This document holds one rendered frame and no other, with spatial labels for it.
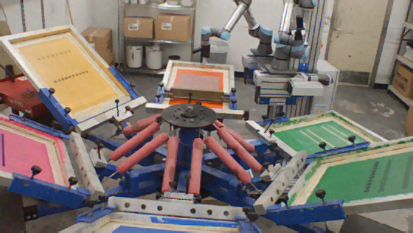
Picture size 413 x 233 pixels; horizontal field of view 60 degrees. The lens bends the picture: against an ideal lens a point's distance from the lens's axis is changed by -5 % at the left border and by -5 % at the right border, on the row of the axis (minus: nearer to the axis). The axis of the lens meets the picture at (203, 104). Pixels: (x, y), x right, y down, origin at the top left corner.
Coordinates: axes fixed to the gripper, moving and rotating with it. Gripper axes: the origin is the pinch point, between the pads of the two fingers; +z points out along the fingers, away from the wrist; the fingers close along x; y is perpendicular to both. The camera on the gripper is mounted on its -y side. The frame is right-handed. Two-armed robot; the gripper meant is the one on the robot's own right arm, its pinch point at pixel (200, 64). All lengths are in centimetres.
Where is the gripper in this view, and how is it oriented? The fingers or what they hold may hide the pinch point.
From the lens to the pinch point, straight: 337.2
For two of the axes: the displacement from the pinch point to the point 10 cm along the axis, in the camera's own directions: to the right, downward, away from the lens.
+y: 10.0, 0.8, -0.1
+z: -0.6, 8.4, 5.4
